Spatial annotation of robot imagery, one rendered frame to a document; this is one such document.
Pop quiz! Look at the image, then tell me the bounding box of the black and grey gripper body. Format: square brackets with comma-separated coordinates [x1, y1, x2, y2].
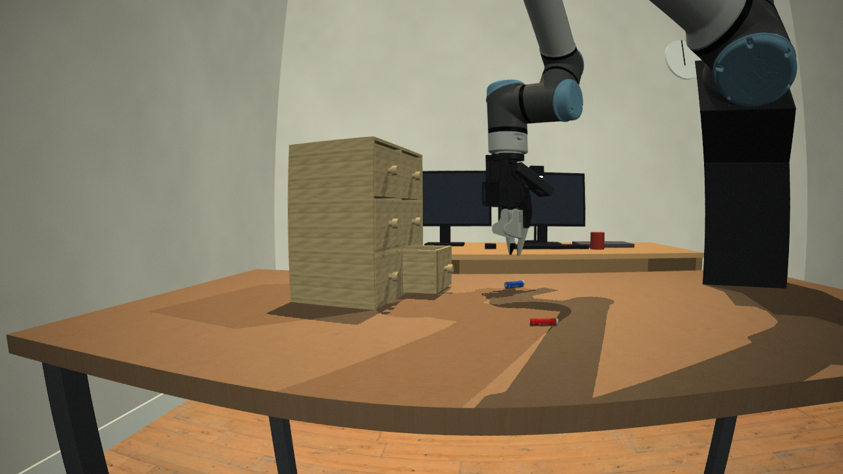
[482, 153, 530, 209]

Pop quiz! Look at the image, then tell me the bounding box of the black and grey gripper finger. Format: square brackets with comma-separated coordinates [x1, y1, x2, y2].
[503, 193, 532, 256]
[492, 206, 516, 255]

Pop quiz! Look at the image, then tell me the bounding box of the brown wooden chest of drawers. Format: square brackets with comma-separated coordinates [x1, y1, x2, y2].
[288, 136, 423, 310]

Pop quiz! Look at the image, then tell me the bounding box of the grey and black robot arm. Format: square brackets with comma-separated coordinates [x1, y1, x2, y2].
[486, 0, 798, 197]

